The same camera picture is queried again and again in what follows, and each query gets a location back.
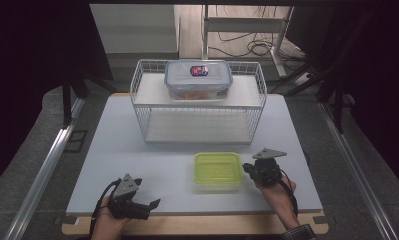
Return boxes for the black floor cables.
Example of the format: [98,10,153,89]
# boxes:
[208,5,309,60]

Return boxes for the food container with green lid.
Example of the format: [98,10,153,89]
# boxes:
[193,151,246,194]

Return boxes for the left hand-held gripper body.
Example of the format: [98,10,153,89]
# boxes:
[106,172,152,221]

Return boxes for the person's left hand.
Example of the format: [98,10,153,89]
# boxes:
[90,204,132,240]

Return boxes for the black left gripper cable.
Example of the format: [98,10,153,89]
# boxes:
[88,179,122,240]

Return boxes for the white wire two-tier rack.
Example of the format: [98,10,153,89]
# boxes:
[129,58,268,145]

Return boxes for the dark curtain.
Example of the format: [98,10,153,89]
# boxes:
[286,0,399,186]
[0,0,114,195]

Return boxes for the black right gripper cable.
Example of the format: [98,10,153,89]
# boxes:
[274,169,300,218]

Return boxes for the clear food container blue-rimmed lid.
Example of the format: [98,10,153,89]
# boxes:
[163,59,234,102]

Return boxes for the white cabinet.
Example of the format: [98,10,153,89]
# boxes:
[89,3,180,60]

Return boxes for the person's right hand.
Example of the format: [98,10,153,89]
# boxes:
[254,178,302,232]

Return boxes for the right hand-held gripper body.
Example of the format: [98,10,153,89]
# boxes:
[249,147,288,188]

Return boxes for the aluminium frame rail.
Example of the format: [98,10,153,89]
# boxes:
[318,101,399,240]
[3,97,87,240]

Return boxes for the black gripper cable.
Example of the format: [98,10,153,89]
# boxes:
[274,169,300,218]
[88,179,122,240]

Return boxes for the black stand leg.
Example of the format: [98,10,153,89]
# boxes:
[314,74,347,135]
[61,70,89,130]

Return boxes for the white metal desk frame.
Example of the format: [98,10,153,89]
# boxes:
[201,4,295,80]

